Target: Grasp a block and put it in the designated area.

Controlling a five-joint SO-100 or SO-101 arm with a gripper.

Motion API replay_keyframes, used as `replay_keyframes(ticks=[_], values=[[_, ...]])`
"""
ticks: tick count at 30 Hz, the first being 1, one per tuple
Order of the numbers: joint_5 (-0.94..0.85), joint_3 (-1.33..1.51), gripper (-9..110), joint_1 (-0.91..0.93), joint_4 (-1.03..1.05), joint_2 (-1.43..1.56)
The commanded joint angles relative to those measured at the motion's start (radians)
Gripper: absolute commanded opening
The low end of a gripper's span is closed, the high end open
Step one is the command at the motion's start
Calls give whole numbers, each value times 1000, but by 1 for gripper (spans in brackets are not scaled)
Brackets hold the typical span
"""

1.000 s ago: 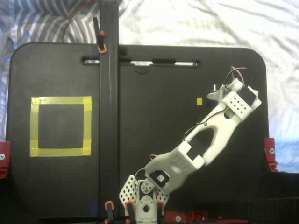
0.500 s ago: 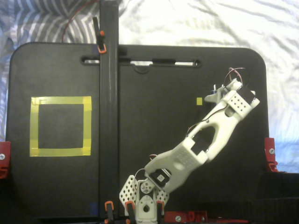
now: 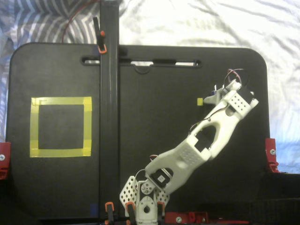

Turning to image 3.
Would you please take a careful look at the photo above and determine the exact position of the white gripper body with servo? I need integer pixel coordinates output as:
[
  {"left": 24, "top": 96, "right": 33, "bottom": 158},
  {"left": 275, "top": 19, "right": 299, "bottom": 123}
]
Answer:
[{"left": 218, "top": 86, "right": 232, "bottom": 102}]

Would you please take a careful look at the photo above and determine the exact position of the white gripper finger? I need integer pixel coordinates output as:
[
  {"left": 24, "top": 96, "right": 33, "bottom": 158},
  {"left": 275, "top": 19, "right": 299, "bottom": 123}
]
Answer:
[{"left": 203, "top": 90, "right": 222, "bottom": 105}]

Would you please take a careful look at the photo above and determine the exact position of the flat black beam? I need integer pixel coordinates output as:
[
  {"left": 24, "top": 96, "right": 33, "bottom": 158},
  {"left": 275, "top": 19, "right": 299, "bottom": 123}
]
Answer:
[{"left": 98, "top": 0, "right": 120, "bottom": 218}]

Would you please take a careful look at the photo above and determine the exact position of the orange black spring clamp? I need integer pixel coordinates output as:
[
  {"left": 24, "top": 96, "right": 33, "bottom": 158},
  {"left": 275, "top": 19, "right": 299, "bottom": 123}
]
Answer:
[
  {"left": 104, "top": 202, "right": 116, "bottom": 225},
  {"left": 126, "top": 202, "right": 136, "bottom": 225},
  {"left": 93, "top": 16, "right": 108, "bottom": 55}
]

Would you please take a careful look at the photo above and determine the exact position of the yellow tape square outline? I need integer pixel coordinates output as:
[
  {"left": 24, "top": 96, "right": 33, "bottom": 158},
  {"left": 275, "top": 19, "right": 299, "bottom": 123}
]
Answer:
[{"left": 29, "top": 96, "right": 92, "bottom": 158}]

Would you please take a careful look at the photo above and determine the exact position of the red black servo cable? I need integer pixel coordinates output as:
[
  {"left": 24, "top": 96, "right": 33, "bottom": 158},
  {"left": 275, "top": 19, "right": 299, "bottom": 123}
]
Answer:
[{"left": 224, "top": 68, "right": 251, "bottom": 91}]

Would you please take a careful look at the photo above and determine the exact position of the red corner bracket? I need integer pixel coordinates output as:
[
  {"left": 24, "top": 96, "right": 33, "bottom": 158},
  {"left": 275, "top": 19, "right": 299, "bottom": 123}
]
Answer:
[
  {"left": 165, "top": 211, "right": 188, "bottom": 224},
  {"left": 0, "top": 141, "right": 12, "bottom": 180},
  {"left": 264, "top": 137, "right": 280, "bottom": 173}
]

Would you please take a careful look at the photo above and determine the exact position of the thin red cable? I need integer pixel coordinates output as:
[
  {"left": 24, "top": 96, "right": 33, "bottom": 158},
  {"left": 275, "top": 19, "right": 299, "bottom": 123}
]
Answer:
[{"left": 60, "top": 0, "right": 102, "bottom": 44}]

